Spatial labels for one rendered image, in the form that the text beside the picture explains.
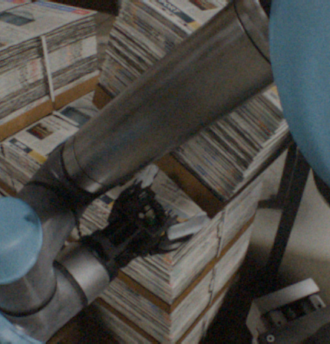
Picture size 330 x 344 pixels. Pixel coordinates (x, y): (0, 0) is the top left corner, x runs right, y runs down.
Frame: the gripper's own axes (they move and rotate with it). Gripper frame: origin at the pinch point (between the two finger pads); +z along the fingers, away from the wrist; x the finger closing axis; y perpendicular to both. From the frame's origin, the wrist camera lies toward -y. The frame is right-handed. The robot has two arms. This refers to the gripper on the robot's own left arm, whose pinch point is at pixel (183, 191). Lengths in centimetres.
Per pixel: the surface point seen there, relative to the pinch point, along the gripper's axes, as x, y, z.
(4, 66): 56, -18, 3
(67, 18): 61, -15, 27
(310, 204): -30, -93, 120
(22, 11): 78, -22, 24
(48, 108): 49, -33, 13
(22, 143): 43, -33, 0
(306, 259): -43, -88, 86
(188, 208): -0.2, -16.1, 9.8
